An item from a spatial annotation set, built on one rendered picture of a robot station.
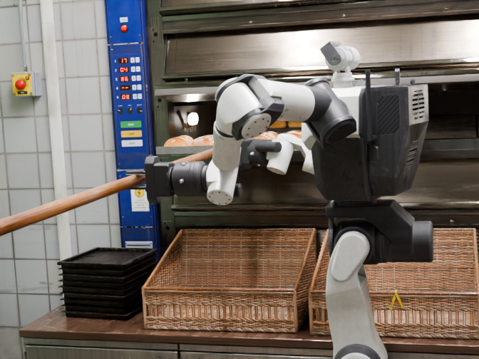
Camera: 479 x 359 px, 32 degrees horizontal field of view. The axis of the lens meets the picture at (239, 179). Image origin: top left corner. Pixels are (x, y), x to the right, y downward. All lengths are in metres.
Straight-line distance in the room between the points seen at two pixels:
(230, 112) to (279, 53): 1.38
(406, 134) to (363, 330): 0.57
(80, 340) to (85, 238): 0.64
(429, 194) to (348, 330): 0.96
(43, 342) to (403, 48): 1.69
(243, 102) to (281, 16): 1.41
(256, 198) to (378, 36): 0.78
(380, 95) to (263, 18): 1.16
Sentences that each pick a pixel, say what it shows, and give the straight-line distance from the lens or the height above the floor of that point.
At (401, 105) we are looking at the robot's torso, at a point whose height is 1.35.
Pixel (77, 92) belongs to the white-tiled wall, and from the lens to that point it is 3.55.
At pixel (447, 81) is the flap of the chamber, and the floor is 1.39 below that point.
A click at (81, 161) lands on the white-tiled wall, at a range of 3.57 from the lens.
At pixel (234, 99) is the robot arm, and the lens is 1.90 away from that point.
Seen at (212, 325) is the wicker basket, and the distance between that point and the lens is 2.95.
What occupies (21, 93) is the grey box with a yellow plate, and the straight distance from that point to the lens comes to 3.59.
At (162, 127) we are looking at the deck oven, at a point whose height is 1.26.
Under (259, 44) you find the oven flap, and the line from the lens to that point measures 3.30.
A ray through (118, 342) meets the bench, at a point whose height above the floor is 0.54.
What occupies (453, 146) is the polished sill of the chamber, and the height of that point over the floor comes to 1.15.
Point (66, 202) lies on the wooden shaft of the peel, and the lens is 1.82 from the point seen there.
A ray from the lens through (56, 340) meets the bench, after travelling 3.15.
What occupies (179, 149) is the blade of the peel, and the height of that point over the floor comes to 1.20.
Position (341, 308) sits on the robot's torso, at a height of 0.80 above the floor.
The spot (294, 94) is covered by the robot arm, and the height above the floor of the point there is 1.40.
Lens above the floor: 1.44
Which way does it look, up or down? 7 degrees down
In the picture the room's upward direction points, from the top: 3 degrees counter-clockwise
